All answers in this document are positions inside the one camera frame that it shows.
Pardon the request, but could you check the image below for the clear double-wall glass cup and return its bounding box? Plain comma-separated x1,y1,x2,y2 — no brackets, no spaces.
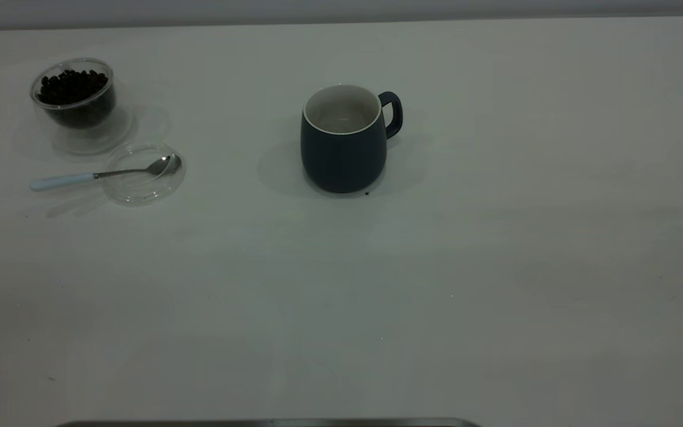
29,57,135,156

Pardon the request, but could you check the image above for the dark coffee beans pile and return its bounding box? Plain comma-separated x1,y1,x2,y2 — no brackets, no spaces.
37,69,116,128

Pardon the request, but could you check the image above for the clear round glass lid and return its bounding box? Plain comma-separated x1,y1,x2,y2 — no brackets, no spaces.
103,141,187,207

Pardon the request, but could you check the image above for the dark grey ceramic mug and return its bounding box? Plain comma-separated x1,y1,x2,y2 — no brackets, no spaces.
300,84,404,194

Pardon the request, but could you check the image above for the metal spoon with white handle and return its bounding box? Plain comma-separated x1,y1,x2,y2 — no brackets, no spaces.
29,154,182,192

